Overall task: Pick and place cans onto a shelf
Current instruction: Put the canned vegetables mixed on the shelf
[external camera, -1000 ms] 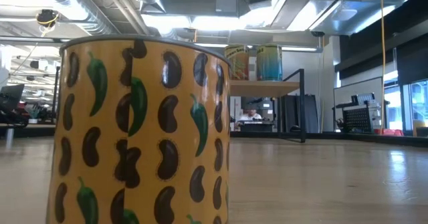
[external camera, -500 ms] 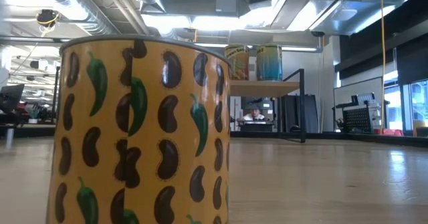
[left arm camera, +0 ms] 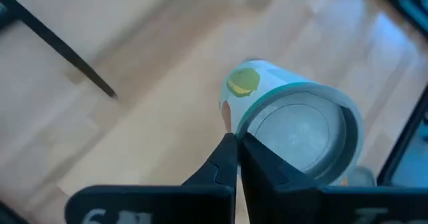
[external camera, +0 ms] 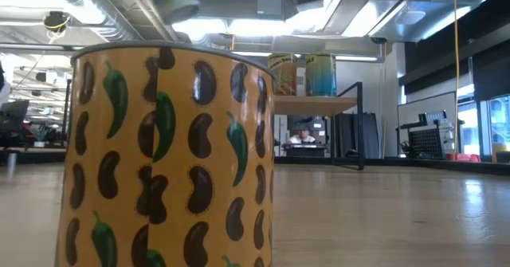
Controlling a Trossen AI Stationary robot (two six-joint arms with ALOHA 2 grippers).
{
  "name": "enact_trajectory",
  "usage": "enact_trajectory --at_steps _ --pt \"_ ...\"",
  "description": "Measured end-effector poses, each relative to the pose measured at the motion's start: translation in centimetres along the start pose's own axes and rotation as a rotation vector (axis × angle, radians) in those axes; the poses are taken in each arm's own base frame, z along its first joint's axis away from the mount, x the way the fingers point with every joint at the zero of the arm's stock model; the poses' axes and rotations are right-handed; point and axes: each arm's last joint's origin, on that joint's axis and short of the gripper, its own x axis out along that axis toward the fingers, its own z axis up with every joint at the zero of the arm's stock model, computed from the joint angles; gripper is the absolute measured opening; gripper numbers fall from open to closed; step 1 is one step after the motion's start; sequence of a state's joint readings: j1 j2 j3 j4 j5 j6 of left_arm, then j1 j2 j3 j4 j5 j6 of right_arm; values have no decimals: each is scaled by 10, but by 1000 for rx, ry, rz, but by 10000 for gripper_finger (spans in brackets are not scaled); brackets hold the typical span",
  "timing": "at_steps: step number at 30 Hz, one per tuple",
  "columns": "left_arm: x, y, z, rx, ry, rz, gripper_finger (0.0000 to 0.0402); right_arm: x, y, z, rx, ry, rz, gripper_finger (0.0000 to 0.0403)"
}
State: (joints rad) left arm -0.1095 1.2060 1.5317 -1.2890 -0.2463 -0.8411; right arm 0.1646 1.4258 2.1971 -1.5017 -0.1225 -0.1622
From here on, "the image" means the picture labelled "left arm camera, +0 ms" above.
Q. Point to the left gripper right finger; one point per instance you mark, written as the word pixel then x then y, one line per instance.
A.
pixel 287 204

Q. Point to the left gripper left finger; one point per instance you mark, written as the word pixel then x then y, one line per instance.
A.
pixel 187 204

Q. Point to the white can with green print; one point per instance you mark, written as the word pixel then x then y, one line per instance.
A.
pixel 294 137

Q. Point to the wooden shelf with black legs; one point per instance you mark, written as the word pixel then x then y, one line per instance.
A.
pixel 60 51

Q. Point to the black aluminium table frame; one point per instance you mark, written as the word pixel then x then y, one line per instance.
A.
pixel 401 137

